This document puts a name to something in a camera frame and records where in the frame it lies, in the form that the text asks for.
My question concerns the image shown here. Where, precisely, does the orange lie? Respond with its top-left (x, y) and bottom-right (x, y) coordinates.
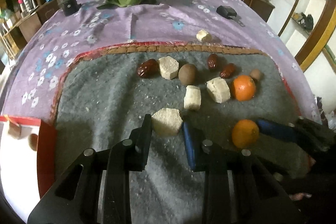
top-left (231, 75), bottom-right (256, 101)
top-left (231, 119), bottom-right (260, 149)

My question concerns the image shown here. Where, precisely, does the beige hexagonal cube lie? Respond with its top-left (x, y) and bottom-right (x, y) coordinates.
top-left (151, 108), bottom-right (183, 137)
top-left (158, 56), bottom-right (179, 80)

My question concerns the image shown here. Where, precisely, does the brown round longan fruit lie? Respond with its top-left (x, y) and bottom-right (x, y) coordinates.
top-left (28, 134), bottom-right (38, 151)

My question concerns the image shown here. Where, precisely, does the grey felt mat red border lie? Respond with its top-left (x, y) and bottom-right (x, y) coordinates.
top-left (54, 46), bottom-right (319, 223)

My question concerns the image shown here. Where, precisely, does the small brown longan at right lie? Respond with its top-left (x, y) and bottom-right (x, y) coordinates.
top-left (249, 69), bottom-right (263, 82)

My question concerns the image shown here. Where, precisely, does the red jujube lower right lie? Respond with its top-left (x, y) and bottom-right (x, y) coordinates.
top-left (220, 63), bottom-right (236, 79)

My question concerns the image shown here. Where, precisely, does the red jujube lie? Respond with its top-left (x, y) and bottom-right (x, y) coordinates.
top-left (207, 53), bottom-right (219, 71)
top-left (137, 59), bottom-right (159, 79)
top-left (220, 63), bottom-right (236, 79)

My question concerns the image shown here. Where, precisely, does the large brown longan on mat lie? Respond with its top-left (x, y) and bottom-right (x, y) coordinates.
top-left (178, 64), bottom-right (197, 86)

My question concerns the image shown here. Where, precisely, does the red jujube upper right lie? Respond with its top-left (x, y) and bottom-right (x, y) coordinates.
top-left (207, 53), bottom-right (219, 71)

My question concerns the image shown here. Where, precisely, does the red jujube left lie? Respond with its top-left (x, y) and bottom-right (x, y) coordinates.
top-left (137, 59), bottom-right (159, 79)

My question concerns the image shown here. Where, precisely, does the beige hexagonal cube top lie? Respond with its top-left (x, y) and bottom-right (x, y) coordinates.
top-left (158, 56), bottom-right (179, 80)

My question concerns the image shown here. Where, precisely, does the red white shallow box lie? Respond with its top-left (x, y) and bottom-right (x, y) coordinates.
top-left (1, 115), bottom-right (57, 222)

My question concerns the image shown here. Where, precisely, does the beige cube on tablecloth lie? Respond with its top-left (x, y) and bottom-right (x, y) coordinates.
top-left (196, 30), bottom-right (213, 43)

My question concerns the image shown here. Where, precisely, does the purple floral tablecloth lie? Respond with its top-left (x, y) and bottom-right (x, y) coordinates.
top-left (1, 0), bottom-right (321, 122)

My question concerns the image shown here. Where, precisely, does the black cylindrical holder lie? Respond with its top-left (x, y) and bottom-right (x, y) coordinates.
top-left (59, 0), bottom-right (81, 16)

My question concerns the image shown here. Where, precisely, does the wooden side cabinet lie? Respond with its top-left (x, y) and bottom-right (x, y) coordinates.
top-left (1, 0), bottom-right (59, 60)

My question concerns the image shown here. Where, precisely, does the pink water bottle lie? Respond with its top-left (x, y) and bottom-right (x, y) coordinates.
top-left (18, 0), bottom-right (26, 15)

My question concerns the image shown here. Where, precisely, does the black small device with strap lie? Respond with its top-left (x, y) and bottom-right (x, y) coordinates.
top-left (216, 6), bottom-right (245, 27)

